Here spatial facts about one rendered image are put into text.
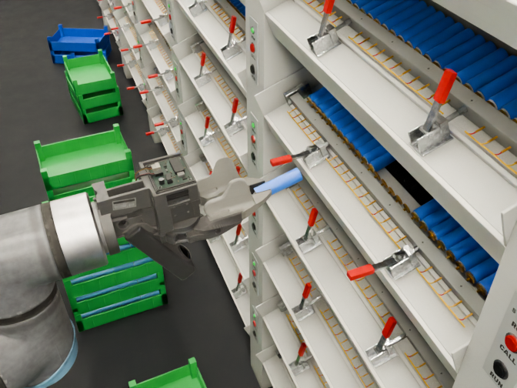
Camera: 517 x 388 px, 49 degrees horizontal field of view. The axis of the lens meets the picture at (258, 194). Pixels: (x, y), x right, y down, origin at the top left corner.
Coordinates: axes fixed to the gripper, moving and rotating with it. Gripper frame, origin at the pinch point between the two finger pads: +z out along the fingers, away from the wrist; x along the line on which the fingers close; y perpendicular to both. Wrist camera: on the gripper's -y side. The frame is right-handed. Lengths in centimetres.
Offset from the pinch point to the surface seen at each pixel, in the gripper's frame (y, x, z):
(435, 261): -6.6, -14.6, 18.1
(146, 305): -101, 76, -13
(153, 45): -49, 157, 18
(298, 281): -49, 23, 17
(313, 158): -8.8, 14.6, 15.6
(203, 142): -49, 85, 15
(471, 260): -5.9, -16.9, 21.8
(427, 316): -10.5, -19.2, 14.3
